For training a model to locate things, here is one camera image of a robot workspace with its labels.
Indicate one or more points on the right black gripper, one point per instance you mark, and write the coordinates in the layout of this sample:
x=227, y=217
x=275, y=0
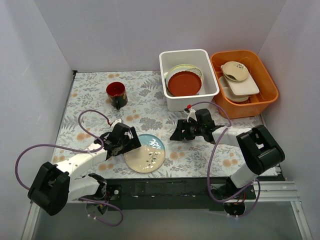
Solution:
x=185, y=130

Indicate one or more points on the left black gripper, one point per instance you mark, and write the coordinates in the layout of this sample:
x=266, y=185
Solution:
x=127, y=141

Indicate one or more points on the cream plate with blue rim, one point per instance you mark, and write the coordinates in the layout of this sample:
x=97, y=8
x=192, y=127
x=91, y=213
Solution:
x=147, y=158

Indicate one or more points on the red brown bowl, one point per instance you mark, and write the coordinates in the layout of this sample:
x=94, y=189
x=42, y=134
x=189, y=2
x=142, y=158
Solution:
x=184, y=83

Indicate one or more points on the cream green leaf plate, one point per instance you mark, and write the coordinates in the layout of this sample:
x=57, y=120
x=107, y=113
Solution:
x=186, y=68

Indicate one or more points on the speckled white plate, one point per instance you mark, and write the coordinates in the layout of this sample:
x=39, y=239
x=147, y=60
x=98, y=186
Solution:
x=196, y=71

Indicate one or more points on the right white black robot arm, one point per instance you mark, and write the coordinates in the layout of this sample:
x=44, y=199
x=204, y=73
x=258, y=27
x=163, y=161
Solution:
x=259, y=149

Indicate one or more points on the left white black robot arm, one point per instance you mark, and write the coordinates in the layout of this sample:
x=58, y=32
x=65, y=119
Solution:
x=57, y=184

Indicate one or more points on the white plastic bin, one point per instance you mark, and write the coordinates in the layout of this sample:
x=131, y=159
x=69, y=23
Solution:
x=198, y=58

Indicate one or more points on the orange plastic bin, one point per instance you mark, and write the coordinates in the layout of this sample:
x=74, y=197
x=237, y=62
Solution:
x=257, y=103

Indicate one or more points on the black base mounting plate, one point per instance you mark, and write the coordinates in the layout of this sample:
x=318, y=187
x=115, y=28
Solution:
x=153, y=195

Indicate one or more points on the red black lacquer cup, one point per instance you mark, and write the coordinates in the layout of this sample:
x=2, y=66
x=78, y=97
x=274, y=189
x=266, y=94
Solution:
x=117, y=94

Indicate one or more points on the floral patterned mat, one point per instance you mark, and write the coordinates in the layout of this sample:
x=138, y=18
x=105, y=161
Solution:
x=88, y=109

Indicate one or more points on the rectangular cream dish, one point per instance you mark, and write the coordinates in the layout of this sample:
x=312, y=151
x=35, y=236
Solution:
x=243, y=88

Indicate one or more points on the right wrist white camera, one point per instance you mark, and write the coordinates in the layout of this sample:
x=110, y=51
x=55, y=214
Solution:
x=191, y=114

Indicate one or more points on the wrist white camera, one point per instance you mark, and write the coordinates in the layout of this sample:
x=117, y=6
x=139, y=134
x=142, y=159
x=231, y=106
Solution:
x=117, y=121
x=191, y=114

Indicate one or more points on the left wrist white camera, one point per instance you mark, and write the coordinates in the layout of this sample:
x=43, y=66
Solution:
x=117, y=121

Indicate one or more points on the aluminium rail frame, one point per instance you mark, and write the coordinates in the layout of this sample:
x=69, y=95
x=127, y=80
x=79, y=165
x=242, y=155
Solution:
x=278, y=215

